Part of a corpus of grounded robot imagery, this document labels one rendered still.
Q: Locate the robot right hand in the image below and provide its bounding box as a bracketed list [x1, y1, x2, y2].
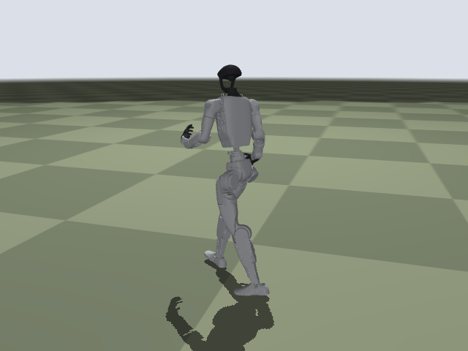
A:
[244, 153, 259, 165]

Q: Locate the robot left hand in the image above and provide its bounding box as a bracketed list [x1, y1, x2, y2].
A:
[181, 124, 194, 138]

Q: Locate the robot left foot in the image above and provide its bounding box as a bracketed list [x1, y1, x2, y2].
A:
[234, 283, 270, 296]

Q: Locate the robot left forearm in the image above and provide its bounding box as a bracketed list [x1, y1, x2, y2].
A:
[181, 131, 202, 148]

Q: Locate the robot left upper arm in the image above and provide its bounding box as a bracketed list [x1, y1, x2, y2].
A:
[198, 99, 223, 144]

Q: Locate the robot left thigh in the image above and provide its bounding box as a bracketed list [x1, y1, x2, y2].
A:
[216, 170, 252, 239]

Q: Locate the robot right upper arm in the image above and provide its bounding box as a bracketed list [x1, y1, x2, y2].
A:
[249, 99, 265, 140]

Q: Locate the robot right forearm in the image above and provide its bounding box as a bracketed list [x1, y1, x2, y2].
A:
[251, 130, 265, 161]

